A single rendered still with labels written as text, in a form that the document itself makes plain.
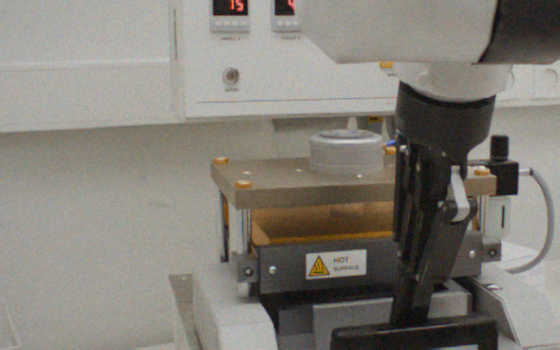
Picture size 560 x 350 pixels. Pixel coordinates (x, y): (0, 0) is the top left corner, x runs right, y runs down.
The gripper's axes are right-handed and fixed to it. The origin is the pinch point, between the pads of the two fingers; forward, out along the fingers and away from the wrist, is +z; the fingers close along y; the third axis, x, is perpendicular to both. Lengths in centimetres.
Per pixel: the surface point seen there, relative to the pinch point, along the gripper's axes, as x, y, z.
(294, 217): -5.6, -20.5, 4.2
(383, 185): 1.3, -13.5, -3.4
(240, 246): -12.9, -12.6, 2.0
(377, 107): 8.0, -35.8, -1.1
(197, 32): -13.9, -39.1, -9.7
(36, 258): -35, -60, 35
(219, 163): -12.5, -28.5, 1.7
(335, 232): -3.2, -13.2, 1.6
